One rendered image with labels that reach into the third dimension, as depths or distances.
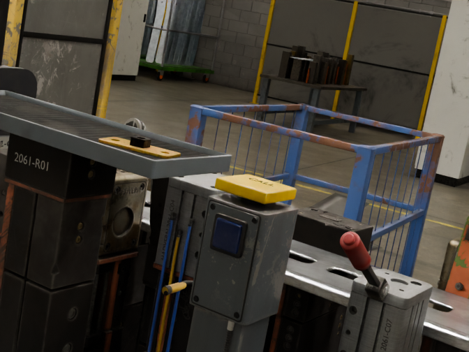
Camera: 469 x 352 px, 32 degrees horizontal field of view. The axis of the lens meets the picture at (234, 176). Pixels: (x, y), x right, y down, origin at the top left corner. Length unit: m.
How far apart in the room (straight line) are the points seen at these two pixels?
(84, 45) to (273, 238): 4.21
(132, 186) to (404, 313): 0.43
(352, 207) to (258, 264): 2.33
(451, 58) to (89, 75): 5.01
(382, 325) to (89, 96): 4.29
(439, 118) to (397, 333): 8.26
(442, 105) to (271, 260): 8.35
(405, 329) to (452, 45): 8.26
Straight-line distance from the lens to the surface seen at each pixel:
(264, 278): 0.79
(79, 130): 0.92
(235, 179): 0.79
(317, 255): 1.19
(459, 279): 1.20
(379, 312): 0.89
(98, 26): 5.02
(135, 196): 1.13
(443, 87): 9.11
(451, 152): 9.10
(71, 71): 4.90
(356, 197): 3.08
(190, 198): 0.99
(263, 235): 0.76
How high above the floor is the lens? 1.31
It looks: 11 degrees down
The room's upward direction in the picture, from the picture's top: 10 degrees clockwise
